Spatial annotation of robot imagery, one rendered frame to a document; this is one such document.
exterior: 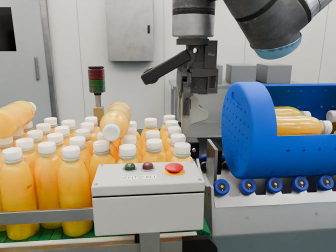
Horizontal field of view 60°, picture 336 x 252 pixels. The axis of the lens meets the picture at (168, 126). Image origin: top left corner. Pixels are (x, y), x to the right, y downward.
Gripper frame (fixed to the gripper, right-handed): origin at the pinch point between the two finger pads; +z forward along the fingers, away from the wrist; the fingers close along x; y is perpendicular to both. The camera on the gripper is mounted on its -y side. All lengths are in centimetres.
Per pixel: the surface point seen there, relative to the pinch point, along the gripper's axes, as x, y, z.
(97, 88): 49, -26, -3
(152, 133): 8.9, -6.5, 3.8
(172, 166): -13.5, -3.7, 3.7
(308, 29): 348, 231, -43
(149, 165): -12.2, -7.9, 3.9
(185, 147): -2.4, 0.6, 4.0
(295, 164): 2.8, 30.8, 11.3
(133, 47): 333, -17, -17
